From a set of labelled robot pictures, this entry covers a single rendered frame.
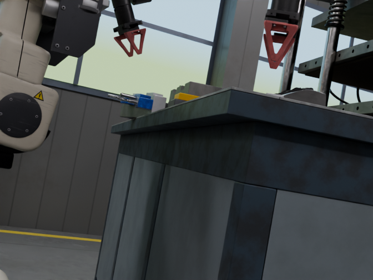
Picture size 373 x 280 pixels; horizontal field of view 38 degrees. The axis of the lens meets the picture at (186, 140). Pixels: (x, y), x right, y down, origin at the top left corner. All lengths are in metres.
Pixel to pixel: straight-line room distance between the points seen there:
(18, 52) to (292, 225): 0.78
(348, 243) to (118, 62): 3.60
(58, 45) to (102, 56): 2.97
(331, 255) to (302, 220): 0.07
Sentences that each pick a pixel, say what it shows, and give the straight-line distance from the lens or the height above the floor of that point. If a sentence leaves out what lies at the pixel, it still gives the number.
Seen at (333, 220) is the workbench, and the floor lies 0.64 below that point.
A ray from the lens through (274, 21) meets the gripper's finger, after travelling 1.11.
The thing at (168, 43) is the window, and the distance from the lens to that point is 4.49.
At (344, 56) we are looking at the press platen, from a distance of 2.45.
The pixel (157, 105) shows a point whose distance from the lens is 1.51.
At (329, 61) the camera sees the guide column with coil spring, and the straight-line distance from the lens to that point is 2.51.
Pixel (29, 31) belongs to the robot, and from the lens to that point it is 1.37.
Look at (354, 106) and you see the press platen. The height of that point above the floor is 1.02.
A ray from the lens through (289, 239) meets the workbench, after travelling 0.81.
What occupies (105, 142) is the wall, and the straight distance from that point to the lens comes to 4.28.
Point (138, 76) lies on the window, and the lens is 4.36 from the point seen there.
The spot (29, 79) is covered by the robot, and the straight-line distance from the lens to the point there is 1.32.
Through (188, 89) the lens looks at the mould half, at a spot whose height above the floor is 0.87.
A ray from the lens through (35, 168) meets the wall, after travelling 4.17.
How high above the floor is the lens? 0.69
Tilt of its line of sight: 2 degrees up
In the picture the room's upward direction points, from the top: 10 degrees clockwise
